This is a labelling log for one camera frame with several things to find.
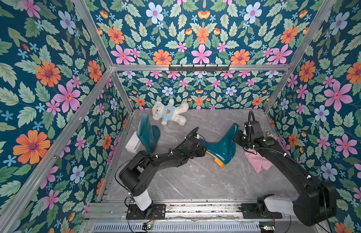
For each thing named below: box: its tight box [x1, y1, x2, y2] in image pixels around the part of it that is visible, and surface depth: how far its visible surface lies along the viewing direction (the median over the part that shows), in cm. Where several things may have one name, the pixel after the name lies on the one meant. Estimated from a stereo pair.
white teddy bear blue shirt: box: [151, 98, 189, 126], surface depth 110 cm
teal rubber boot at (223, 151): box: [199, 122, 240, 168], surface depth 90 cm
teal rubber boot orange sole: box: [136, 112, 161, 155], surface depth 84 cm
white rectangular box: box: [124, 131, 142, 154], surface depth 97 cm
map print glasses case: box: [265, 131, 279, 141], surface depth 103 cm
